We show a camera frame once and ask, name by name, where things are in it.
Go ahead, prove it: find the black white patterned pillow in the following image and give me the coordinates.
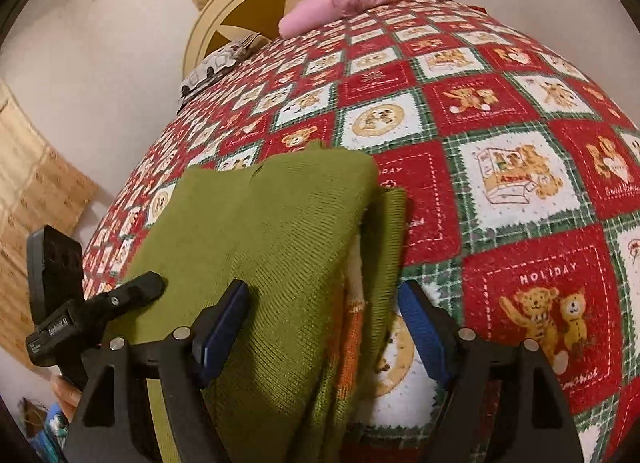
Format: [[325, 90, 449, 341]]
[[179, 33, 271, 104]]

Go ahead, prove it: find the red bear printed blanket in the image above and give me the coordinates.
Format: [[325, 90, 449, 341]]
[[80, 0, 640, 463]]

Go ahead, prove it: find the green orange striped sweater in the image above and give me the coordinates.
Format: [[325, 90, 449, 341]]
[[117, 140, 408, 463]]

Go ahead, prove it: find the blue patterned cloth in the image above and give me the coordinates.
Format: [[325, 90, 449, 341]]
[[20, 395, 68, 456]]

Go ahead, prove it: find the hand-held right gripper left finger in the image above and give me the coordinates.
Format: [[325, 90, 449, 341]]
[[64, 279, 251, 463]]

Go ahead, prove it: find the pink pillow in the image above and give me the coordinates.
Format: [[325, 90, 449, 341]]
[[278, 0, 403, 38]]

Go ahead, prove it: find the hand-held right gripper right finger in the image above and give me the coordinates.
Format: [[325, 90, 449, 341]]
[[397, 280, 586, 463]]

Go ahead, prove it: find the cream wooden headboard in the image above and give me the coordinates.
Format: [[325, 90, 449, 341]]
[[184, 0, 436, 89]]

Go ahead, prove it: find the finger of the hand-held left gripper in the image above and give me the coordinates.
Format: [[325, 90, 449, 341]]
[[95, 271, 167, 328]]

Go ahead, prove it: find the person's left hand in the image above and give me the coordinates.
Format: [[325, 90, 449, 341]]
[[51, 375, 84, 421]]

